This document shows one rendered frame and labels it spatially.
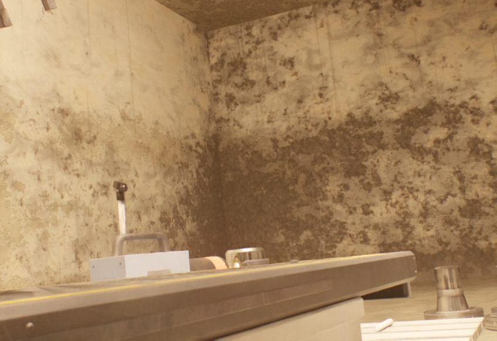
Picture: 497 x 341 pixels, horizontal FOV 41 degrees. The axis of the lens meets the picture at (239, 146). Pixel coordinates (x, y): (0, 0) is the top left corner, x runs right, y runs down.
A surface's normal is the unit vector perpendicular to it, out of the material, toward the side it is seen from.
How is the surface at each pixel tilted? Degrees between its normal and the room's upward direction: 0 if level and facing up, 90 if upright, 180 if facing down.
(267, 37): 90
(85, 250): 90
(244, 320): 90
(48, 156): 90
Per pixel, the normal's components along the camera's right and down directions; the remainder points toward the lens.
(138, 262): 0.74, -0.18
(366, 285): 0.88, -0.16
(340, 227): -0.40, -0.11
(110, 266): -0.67, -0.06
